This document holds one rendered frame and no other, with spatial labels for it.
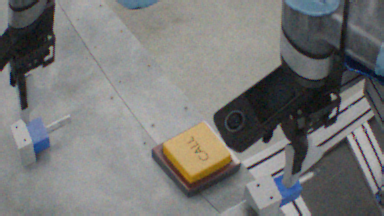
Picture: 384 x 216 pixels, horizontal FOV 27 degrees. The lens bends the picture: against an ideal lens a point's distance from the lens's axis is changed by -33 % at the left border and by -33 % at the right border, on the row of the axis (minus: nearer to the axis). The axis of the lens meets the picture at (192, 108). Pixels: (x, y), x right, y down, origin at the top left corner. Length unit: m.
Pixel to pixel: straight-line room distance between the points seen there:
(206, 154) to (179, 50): 1.18
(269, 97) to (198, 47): 1.43
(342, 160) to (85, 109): 0.85
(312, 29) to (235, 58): 1.53
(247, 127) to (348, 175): 1.03
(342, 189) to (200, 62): 0.64
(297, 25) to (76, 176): 0.49
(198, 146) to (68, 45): 0.28
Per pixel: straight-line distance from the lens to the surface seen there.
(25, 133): 1.36
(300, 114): 1.13
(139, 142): 1.42
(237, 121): 1.12
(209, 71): 2.50
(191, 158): 1.36
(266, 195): 1.32
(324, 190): 2.09
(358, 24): 0.99
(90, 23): 1.55
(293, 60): 1.06
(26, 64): 1.22
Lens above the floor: 1.97
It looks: 54 degrees down
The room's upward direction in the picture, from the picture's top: 4 degrees clockwise
